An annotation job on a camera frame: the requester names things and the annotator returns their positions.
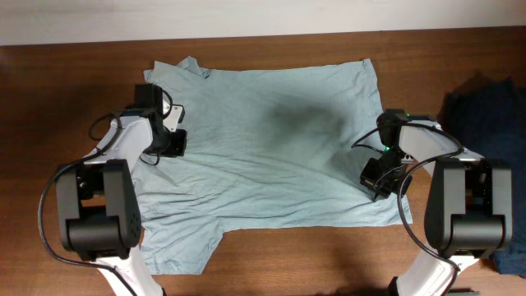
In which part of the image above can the dark blue folded garment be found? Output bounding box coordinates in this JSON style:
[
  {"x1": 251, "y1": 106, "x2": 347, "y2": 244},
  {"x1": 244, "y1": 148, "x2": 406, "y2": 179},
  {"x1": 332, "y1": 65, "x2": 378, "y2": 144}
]
[{"x1": 441, "y1": 76, "x2": 525, "y2": 278}]

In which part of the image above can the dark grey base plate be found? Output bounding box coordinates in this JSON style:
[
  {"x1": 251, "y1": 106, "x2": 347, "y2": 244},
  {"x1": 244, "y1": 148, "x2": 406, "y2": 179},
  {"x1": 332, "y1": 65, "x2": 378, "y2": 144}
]
[{"x1": 445, "y1": 291, "x2": 481, "y2": 296}]

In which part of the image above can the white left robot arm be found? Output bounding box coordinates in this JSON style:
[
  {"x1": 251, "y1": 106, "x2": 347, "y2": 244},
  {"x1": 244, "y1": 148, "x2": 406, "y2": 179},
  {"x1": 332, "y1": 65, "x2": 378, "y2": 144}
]
[{"x1": 53, "y1": 105, "x2": 184, "y2": 295}]

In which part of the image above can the light teal t-shirt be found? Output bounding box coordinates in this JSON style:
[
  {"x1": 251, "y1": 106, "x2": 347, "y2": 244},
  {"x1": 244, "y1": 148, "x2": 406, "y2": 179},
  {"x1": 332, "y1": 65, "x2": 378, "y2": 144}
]
[{"x1": 132, "y1": 57, "x2": 411, "y2": 275}]

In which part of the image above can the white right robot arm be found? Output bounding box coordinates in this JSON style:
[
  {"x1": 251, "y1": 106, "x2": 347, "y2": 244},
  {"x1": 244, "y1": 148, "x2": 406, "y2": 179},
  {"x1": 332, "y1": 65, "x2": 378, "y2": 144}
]
[{"x1": 360, "y1": 109, "x2": 512, "y2": 296}]

